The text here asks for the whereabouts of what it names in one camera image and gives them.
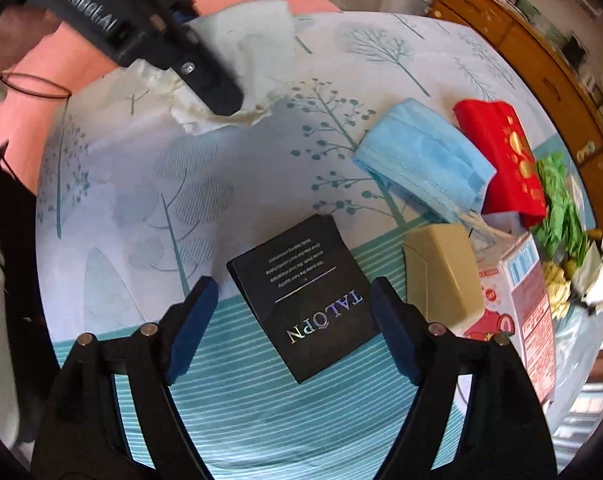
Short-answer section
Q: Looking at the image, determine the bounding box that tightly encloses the pink bed sheet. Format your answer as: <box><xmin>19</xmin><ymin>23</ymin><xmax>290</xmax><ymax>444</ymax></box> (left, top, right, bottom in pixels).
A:
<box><xmin>0</xmin><ymin>0</ymin><xmax>342</xmax><ymax>196</ymax></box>

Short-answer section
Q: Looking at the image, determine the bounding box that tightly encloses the white tissue paper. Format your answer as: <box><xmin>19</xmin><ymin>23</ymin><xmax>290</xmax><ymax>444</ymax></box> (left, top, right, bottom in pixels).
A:
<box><xmin>104</xmin><ymin>0</ymin><xmax>299</xmax><ymax>136</ymax></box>

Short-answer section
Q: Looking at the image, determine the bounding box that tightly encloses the wooden cabinet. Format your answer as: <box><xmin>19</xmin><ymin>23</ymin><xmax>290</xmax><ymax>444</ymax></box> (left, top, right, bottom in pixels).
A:
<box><xmin>426</xmin><ymin>0</ymin><xmax>603</xmax><ymax>241</ymax></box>

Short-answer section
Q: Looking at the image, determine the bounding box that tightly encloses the beige box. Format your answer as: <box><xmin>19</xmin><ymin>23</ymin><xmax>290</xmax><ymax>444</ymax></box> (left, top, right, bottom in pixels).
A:
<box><xmin>402</xmin><ymin>223</ymin><xmax>485</xmax><ymax>338</ymax></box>

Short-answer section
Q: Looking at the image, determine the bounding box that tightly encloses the person's left hand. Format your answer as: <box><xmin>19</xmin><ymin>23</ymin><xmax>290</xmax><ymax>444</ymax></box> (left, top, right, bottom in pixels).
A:
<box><xmin>0</xmin><ymin>7</ymin><xmax>64</xmax><ymax>68</ymax></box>

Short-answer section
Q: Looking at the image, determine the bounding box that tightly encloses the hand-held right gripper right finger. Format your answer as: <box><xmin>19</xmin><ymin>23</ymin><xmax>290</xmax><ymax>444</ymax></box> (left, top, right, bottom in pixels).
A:
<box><xmin>370</xmin><ymin>276</ymin><xmax>562</xmax><ymax>480</ymax></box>

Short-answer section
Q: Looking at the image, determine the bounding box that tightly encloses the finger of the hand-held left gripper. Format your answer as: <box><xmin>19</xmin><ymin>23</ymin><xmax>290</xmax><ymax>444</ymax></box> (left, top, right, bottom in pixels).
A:
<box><xmin>146</xmin><ymin>24</ymin><xmax>245</xmax><ymax>117</ymax></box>

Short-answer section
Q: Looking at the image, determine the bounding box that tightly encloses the printed paper carton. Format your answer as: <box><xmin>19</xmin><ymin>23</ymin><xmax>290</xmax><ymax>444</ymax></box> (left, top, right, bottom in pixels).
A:
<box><xmin>459</xmin><ymin>230</ymin><xmax>557</xmax><ymax>405</ymax></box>

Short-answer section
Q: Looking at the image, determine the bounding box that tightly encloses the black card box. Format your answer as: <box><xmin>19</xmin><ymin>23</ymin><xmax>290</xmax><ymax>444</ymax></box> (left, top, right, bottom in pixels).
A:
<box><xmin>226</xmin><ymin>214</ymin><xmax>382</xmax><ymax>385</ymax></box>

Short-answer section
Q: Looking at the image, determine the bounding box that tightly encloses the thin brown cable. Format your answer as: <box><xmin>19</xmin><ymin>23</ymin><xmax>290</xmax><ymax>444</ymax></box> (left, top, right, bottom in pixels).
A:
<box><xmin>0</xmin><ymin>72</ymin><xmax>73</xmax><ymax>181</ymax></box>

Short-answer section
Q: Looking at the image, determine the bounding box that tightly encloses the white floral wrapper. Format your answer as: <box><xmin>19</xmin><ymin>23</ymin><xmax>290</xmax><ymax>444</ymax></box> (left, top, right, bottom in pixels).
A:
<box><xmin>571</xmin><ymin>230</ymin><xmax>603</xmax><ymax>316</ymax></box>

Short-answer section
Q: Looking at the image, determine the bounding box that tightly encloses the red gold-print envelope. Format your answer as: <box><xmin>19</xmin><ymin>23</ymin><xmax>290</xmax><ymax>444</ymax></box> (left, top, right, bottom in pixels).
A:
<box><xmin>454</xmin><ymin>100</ymin><xmax>547</xmax><ymax>228</ymax></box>

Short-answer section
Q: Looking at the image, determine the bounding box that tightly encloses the crumpled green paper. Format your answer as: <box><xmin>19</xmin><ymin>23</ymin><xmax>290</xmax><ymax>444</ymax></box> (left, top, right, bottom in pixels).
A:
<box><xmin>531</xmin><ymin>152</ymin><xmax>587</xmax><ymax>261</ymax></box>

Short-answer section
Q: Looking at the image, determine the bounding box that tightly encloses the blue face mask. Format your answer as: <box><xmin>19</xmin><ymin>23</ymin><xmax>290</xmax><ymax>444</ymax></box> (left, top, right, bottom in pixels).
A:
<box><xmin>352</xmin><ymin>98</ymin><xmax>515</xmax><ymax>241</ymax></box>

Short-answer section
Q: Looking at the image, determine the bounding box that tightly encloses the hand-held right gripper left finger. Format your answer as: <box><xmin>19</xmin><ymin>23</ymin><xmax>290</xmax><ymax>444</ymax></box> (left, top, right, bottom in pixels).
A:
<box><xmin>31</xmin><ymin>276</ymin><xmax>219</xmax><ymax>480</ymax></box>

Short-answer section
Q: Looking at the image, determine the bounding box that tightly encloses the tree-print tablecloth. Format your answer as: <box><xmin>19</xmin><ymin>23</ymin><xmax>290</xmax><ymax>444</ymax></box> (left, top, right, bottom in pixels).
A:
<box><xmin>35</xmin><ymin>10</ymin><xmax>599</xmax><ymax>480</ymax></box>

